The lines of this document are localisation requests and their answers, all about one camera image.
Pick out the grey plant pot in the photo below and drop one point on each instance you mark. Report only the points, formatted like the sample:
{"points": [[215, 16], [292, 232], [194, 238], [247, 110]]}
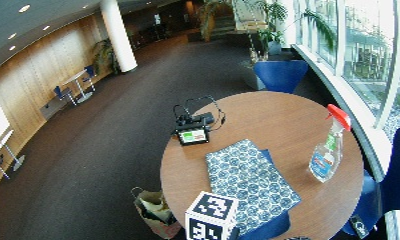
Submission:
{"points": [[275, 47]]}

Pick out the white cube with black markers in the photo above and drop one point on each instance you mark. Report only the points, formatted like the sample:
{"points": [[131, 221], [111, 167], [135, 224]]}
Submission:
{"points": [[211, 213]]}

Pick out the tall palm plant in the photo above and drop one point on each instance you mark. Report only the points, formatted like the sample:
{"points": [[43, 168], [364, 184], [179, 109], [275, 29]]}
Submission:
{"points": [[209, 16], [274, 16]]}

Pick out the green potted plant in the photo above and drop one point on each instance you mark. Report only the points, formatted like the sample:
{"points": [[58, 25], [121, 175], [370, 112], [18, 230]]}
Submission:
{"points": [[105, 56]]}

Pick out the clear spray bottle red trigger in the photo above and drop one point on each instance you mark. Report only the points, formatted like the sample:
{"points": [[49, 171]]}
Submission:
{"points": [[327, 160]]}

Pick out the brown paper bag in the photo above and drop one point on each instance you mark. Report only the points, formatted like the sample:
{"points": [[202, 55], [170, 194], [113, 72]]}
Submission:
{"points": [[158, 213]]}

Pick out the black electronics box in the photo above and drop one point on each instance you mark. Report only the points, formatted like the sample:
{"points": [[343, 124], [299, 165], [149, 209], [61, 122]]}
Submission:
{"points": [[201, 118]]}

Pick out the blue patterned cloth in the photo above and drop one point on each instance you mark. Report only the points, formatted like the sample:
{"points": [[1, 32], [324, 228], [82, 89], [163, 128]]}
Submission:
{"points": [[248, 180]]}

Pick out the staircase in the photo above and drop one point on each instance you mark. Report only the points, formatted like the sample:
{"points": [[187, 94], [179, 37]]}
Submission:
{"points": [[222, 25]]}

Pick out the white window ledge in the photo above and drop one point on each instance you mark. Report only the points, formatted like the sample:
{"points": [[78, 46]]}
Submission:
{"points": [[342, 96]]}

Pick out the small black screen device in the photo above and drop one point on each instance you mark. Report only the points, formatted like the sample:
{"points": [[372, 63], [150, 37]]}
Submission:
{"points": [[193, 136]]}

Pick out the round ceiling light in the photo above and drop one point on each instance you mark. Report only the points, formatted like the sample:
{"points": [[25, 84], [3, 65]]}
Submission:
{"points": [[13, 47], [25, 8], [46, 27], [13, 35]]}

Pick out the dark blue cloth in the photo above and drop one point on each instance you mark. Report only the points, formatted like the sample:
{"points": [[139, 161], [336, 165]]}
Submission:
{"points": [[271, 226]]}

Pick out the small white standing table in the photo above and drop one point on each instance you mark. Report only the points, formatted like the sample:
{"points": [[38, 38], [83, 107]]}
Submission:
{"points": [[79, 83], [9, 146]]}

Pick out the white round pillar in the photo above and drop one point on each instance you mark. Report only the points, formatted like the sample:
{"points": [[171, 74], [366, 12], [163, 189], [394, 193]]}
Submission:
{"points": [[119, 36]]}

